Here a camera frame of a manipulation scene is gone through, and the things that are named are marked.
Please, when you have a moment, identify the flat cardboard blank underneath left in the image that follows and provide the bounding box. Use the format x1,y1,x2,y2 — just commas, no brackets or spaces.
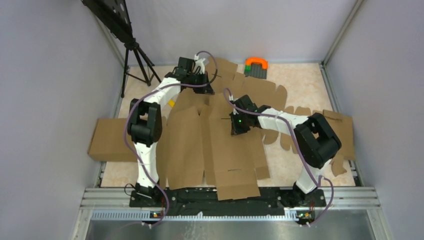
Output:
175,56,288,114

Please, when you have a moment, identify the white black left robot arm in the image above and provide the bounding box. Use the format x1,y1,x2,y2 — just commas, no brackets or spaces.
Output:
125,54,215,207

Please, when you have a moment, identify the large cardboard box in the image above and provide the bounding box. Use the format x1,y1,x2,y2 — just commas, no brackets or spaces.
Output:
156,91,270,201

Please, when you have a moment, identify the orange green grey toy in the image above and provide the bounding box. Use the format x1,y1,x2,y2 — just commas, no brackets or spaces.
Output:
244,57,269,79

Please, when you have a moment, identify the aluminium frame rail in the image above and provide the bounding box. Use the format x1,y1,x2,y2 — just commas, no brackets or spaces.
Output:
71,186,393,240

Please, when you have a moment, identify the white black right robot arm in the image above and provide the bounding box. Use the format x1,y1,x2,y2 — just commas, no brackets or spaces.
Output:
225,94,342,206

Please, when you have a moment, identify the small yellow block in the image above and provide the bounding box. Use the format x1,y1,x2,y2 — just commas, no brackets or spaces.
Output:
168,100,175,108

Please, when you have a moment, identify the folded brown cardboard box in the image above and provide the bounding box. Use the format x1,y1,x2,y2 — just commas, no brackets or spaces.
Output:
87,118,137,162

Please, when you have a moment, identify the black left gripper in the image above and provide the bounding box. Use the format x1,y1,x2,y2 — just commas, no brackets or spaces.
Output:
186,71,215,95

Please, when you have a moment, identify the black tripod stand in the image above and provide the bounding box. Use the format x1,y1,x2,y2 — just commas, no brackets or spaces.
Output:
82,0,162,98

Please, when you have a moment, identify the flat cardboard blank at right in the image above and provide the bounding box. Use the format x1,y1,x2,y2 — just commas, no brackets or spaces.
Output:
258,105,343,179

